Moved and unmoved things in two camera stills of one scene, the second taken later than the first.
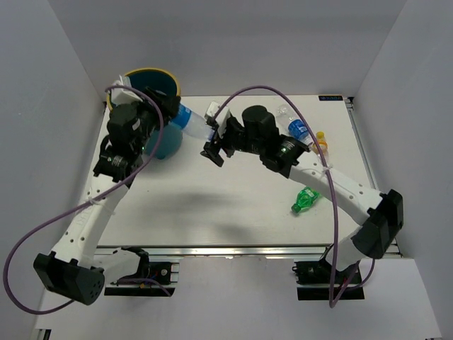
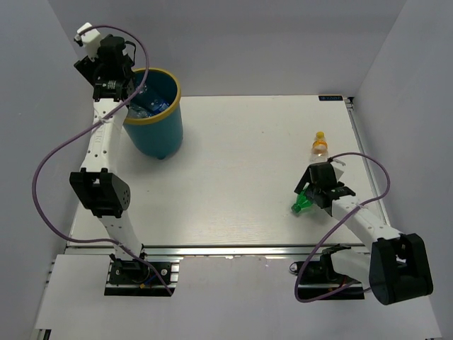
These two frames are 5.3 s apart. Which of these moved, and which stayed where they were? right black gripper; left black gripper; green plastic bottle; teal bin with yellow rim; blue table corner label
Moved: right black gripper; left black gripper
Stayed: blue table corner label; teal bin with yellow rim; green plastic bottle
